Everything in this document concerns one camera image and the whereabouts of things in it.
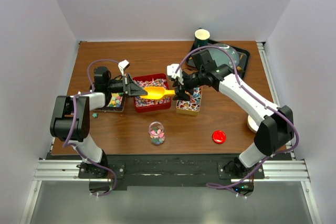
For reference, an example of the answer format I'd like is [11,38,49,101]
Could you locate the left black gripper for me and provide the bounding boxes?
[106,73,147,98]

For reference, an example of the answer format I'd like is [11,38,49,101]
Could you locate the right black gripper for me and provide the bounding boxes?
[173,70,205,102]

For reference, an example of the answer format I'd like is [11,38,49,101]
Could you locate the gold tin of lollipops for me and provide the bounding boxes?
[175,87,202,116]

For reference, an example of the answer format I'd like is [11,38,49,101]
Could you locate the red tin swirl lollipops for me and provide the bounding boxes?
[133,73,172,113]

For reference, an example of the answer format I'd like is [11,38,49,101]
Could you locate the yellow plastic scoop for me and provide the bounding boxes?
[140,87,175,100]

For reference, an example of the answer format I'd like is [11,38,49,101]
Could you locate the tin of star candies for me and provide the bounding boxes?
[95,93,126,112]

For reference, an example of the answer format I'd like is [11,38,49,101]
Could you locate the clear plastic jar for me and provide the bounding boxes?
[148,121,165,145]

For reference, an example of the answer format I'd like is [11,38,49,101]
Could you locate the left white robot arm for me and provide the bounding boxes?
[50,66,147,178]

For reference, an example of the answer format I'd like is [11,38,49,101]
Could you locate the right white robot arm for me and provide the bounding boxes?
[166,45,297,178]

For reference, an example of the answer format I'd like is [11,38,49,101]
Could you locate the red jar lid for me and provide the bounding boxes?
[212,130,227,144]

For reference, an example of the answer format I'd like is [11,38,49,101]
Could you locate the dark teal plate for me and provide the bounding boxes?
[207,43,240,68]

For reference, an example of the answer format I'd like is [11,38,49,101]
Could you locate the dark green paper cup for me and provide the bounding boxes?
[193,28,211,49]

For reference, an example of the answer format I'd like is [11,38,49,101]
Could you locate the black serving tray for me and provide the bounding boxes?
[185,39,250,80]

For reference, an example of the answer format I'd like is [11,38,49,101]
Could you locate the white bowl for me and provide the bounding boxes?
[247,115,259,133]

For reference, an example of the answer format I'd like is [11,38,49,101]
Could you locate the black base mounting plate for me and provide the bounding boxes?
[78,153,265,192]

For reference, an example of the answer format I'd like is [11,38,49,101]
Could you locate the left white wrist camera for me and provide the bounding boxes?
[118,60,130,76]

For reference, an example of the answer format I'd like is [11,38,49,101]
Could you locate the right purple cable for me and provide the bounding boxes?
[175,45,300,190]

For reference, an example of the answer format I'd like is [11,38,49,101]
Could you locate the purple cable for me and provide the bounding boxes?
[175,45,300,190]
[62,58,121,148]

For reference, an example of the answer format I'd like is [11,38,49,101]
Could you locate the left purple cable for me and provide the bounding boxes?
[62,58,121,148]

